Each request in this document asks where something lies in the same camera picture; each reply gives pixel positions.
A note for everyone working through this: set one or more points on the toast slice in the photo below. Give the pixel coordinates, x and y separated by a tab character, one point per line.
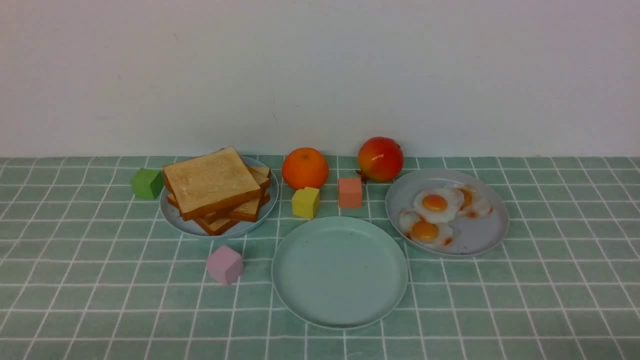
217	227
247	211
211	183
262	175

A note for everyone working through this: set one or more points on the fried egg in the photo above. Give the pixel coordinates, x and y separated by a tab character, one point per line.
474	205
420	231
438	204

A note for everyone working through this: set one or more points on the orange fruit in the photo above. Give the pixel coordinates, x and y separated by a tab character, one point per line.
305	167

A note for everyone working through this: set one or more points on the yellow foam cube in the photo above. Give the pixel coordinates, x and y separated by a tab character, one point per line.
305	202

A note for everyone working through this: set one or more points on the salmon foam cube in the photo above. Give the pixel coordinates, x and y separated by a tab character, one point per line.
350	192

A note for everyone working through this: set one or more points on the red apple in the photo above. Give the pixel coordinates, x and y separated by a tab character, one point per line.
380	160

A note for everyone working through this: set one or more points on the teal centre plate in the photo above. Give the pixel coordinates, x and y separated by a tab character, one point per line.
339	273

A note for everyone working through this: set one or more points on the pink foam cube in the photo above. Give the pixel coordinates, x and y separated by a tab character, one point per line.
225	265

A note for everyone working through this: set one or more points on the light blue bread plate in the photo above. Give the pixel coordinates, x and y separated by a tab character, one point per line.
240	228

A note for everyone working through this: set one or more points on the grey egg plate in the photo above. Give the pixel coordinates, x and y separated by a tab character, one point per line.
472	236

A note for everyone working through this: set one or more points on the green foam cube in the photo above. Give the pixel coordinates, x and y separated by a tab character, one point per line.
147	183

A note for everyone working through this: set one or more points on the green checkered tablecloth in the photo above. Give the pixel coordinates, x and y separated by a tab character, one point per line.
91	272

